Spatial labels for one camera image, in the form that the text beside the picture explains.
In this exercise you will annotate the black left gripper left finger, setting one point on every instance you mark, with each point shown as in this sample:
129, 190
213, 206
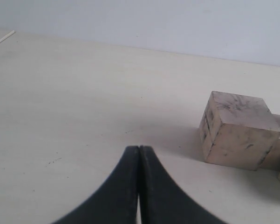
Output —
115, 201

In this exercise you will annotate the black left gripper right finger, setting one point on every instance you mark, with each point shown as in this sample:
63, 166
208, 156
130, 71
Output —
162, 201

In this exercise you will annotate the second largest wooden cube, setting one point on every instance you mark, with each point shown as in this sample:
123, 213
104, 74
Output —
272, 160

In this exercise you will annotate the white strip at table edge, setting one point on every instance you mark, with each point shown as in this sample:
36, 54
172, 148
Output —
7, 36

